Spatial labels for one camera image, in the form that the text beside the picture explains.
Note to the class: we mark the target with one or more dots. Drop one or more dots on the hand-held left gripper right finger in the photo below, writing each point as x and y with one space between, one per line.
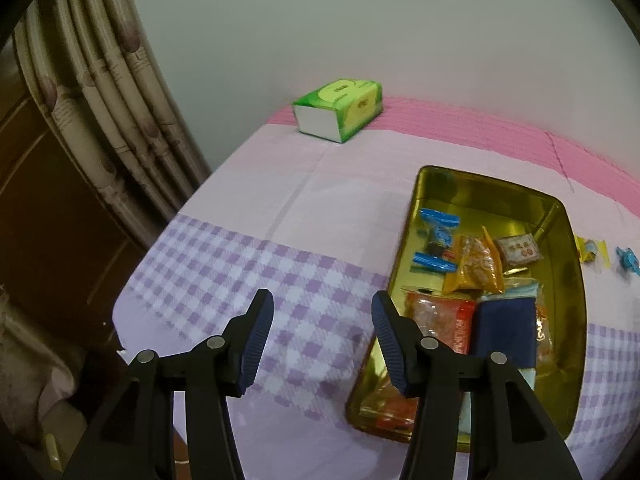
390 340

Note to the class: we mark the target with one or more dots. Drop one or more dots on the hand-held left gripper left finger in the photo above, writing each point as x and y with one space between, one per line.
257 340

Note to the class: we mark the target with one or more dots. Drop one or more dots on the red snack packet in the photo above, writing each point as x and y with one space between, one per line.
440 320

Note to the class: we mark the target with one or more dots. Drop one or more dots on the orange yellow snack packet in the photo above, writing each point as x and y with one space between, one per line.
475 265

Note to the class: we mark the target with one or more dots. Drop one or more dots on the navy and pale blue packet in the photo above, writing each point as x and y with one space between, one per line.
505 330

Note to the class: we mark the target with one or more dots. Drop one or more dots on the clear packet with blue ends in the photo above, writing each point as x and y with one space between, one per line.
440 220

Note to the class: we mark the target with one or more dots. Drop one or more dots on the clear packet with red print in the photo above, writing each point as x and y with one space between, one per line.
544 335

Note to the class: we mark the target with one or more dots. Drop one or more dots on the small grey snack packet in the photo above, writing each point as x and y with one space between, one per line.
520 251

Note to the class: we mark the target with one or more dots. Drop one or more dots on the gold metal tin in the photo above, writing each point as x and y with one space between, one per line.
500 200

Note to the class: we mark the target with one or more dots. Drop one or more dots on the pink purple checked cloth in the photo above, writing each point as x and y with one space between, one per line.
225 270

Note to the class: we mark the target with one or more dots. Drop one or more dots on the yellow candy packet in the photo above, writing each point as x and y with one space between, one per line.
587 250

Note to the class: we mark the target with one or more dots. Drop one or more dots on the beige crumpled cloth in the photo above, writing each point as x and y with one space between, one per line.
30 375

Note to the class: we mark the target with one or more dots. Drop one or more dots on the brown wooden cabinet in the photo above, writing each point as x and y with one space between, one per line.
50 220

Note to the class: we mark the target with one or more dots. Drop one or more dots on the green tissue pack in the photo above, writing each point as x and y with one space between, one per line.
345 100

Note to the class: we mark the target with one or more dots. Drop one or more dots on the small blue candy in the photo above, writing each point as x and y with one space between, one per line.
627 260

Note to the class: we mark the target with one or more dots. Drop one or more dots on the beige patterned curtain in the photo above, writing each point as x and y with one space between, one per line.
100 85

